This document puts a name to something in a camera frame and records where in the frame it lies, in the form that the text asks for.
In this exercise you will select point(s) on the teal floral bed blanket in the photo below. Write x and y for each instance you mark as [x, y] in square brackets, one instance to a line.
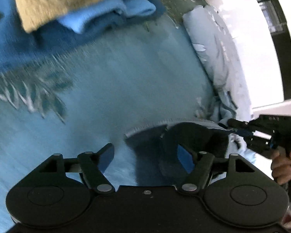
[111, 89]

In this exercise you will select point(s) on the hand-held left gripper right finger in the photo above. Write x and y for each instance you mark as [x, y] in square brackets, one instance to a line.
[184, 160]

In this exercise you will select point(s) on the folded light blue fleece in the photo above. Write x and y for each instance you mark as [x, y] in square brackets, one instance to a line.
[92, 17]

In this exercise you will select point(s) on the person's right hand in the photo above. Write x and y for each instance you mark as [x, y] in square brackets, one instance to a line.
[281, 167]

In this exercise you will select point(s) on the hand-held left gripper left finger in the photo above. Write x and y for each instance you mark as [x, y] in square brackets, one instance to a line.
[108, 154]

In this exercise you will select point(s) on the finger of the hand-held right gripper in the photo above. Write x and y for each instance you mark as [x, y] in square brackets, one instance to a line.
[245, 133]
[237, 123]

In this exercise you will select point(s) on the white glossy wardrobe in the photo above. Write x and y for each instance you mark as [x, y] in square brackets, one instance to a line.
[252, 53]

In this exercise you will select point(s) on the folded dark blue fleece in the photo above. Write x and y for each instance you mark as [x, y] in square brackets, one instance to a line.
[14, 48]

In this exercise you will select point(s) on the navy and light blue jacket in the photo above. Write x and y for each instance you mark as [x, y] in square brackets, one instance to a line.
[208, 140]

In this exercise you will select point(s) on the grey floral pillow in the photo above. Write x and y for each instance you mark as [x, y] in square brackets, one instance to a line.
[213, 41]

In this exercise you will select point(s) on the door frame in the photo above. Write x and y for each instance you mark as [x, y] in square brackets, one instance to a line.
[288, 53]

